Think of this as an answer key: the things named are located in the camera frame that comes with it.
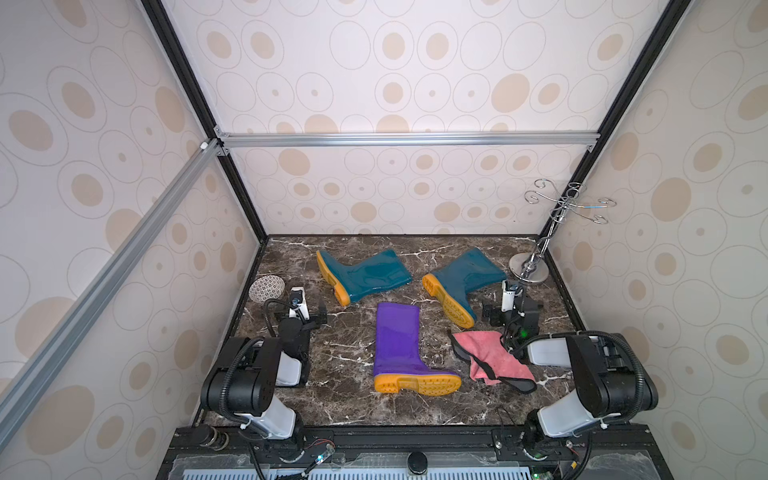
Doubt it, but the pink cloth black trim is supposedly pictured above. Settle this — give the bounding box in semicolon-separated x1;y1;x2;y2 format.
448;331;537;394

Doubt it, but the purple rubber boot yellow sole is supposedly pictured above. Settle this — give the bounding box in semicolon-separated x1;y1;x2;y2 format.
373;302;462;396

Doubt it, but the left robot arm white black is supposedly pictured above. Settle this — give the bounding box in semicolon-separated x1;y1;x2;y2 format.
200;289;328;450

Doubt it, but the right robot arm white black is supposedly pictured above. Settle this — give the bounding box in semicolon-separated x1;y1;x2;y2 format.
482;300;659;460

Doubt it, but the teal rubber boot right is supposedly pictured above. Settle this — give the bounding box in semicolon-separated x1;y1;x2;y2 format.
422;248;507;329

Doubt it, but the teal rubber boot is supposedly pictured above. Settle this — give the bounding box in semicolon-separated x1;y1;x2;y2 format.
422;248;507;329
316;249;413;307

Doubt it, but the teal rubber boot left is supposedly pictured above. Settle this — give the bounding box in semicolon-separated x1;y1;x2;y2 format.
316;249;413;307

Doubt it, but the patterned white bowl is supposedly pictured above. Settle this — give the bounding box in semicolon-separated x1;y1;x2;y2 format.
248;275;286;305

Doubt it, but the chrome hook stand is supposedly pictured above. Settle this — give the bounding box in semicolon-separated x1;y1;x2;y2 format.
509;178;617;285

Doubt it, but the horizontal aluminium bar back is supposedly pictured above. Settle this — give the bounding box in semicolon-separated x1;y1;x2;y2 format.
220;130;600;149

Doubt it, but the diagonal aluminium bar left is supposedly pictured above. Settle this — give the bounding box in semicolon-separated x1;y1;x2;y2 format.
1;138;222;448

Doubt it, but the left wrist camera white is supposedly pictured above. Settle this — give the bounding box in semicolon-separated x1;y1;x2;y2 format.
288;287;310;324

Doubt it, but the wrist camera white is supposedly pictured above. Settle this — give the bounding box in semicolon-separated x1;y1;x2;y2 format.
501;279;524;313
288;287;310;324

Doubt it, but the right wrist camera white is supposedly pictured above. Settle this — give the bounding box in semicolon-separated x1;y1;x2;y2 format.
501;279;524;313

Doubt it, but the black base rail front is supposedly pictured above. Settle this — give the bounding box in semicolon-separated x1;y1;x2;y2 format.
157;424;672;479

